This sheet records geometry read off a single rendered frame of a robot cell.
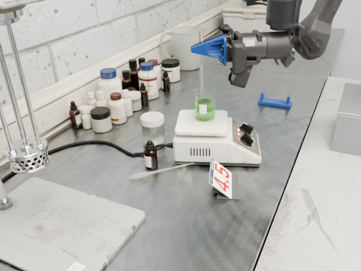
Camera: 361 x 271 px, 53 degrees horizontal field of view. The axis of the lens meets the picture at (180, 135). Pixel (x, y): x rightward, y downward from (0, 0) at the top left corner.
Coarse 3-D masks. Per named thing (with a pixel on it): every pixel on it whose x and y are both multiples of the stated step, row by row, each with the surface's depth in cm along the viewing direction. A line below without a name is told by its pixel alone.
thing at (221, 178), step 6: (216, 162) 79; (216, 168) 77; (222, 168) 79; (216, 174) 76; (222, 174) 77; (228, 174) 79; (216, 180) 74; (222, 180) 75; (228, 180) 77; (216, 186) 72; (222, 186) 74; (228, 186) 75; (228, 192) 73
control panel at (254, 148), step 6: (234, 120) 90; (234, 126) 87; (234, 132) 84; (240, 132) 86; (252, 132) 90; (234, 138) 82; (240, 144) 81; (252, 144) 84; (252, 150) 82; (258, 150) 83
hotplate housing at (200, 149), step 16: (176, 144) 82; (192, 144) 81; (208, 144) 81; (224, 144) 80; (176, 160) 84; (192, 160) 83; (208, 160) 83; (224, 160) 82; (240, 160) 82; (256, 160) 81
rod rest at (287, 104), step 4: (264, 92) 114; (288, 96) 109; (260, 100) 113; (264, 100) 113; (268, 100) 113; (272, 100) 113; (276, 100) 113; (280, 100) 113; (288, 100) 109; (264, 104) 113; (268, 104) 112; (272, 104) 111; (276, 104) 111; (280, 104) 110; (284, 104) 110; (288, 104) 110
